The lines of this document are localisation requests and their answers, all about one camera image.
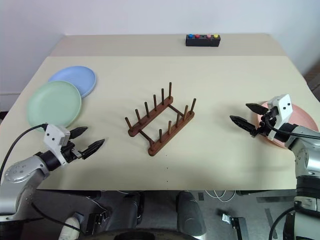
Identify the black connector block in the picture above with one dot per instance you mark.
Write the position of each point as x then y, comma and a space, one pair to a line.
97, 221

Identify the dark grey rounded shape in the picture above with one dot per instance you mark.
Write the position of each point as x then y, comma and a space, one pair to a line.
190, 212
125, 205

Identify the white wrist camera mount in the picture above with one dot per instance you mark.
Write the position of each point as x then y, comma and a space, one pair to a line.
53, 136
283, 107

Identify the wooden dish rack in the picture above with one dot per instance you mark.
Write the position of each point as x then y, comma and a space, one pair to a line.
155, 149

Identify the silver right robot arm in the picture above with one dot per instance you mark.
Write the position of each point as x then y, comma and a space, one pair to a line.
303, 150

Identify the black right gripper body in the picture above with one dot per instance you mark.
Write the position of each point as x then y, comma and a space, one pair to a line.
266, 122

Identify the green plate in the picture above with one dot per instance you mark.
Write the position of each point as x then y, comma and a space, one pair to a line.
53, 102

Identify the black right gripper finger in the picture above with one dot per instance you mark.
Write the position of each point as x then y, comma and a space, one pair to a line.
242, 123
257, 108

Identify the black metal bracket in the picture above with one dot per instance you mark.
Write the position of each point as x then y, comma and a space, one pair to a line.
235, 221

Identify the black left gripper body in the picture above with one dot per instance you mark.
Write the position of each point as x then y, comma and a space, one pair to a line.
71, 152

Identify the black button box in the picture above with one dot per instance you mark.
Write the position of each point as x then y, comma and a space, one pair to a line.
202, 42

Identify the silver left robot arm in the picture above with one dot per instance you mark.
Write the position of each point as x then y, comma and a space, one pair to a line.
22, 170

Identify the blue plate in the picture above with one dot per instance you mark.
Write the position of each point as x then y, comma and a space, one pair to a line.
77, 77

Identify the white rounded object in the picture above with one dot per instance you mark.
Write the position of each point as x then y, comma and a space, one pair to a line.
70, 228

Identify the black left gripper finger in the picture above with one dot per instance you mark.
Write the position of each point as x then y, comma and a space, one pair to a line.
78, 131
93, 147

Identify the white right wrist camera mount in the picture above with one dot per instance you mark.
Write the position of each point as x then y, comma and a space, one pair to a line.
283, 107

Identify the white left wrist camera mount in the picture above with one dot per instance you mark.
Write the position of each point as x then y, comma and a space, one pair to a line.
53, 136

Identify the dark curved rim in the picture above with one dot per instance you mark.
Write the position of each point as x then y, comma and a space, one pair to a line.
150, 233

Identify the red plate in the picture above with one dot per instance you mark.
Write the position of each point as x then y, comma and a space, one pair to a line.
302, 117

